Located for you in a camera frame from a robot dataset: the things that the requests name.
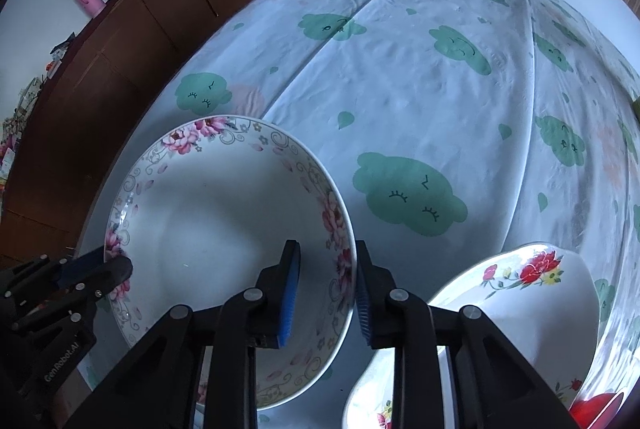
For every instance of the red plastic bowl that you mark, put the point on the red plastic bowl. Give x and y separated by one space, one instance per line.
597 412

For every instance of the red floral white plate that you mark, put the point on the red floral white plate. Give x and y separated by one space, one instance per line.
540 296

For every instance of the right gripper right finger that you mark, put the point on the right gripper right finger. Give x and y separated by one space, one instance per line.
493 385

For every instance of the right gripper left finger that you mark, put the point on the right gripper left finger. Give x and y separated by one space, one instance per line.
155 385

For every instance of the cloud pattern tablecloth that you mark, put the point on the cloud pattern tablecloth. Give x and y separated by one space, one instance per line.
523 105

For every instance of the pink floral white plate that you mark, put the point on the pink floral white plate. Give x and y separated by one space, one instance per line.
208 206

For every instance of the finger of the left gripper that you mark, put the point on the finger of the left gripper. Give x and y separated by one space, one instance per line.
99 284
74 271

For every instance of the brown wooden sideboard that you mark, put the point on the brown wooden sideboard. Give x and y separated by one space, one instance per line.
109 77

